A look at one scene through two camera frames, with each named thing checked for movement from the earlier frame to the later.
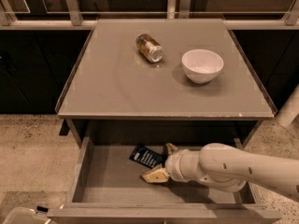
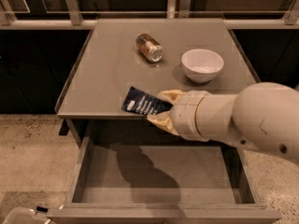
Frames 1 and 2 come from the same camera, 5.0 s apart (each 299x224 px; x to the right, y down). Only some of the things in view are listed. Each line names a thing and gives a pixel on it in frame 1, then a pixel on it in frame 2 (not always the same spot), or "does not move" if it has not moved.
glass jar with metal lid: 149,48 does not move
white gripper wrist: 173,165 → 184,114
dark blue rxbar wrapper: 148,157 → 140,102
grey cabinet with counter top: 163,83 does not move
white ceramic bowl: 202,65 does not move
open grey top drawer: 107,188 does not move
